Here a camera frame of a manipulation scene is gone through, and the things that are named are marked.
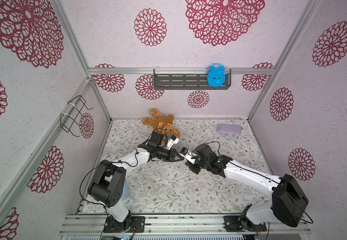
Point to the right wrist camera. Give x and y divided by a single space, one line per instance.
188 155

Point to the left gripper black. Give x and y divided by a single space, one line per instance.
172 155

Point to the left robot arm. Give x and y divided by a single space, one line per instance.
108 180

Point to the blue alarm clock toy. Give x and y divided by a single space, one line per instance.
216 75

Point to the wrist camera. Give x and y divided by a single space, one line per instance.
188 155
171 141

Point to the aluminium front rail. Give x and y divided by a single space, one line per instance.
177 224

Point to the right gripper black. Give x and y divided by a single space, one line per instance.
195 163

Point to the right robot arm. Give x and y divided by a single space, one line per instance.
287 202

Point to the black wire wall rack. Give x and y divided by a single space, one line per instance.
70 119

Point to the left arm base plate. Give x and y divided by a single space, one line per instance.
132 224

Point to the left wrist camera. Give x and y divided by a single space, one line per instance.
171 141

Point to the brown teddy bear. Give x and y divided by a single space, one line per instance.
161 123

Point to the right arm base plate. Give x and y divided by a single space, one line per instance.
241 224

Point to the grey wall shelf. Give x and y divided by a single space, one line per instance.
179 81

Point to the light blue cup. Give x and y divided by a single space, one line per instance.
125 192

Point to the purple rectangular case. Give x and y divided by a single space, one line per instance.
229 129

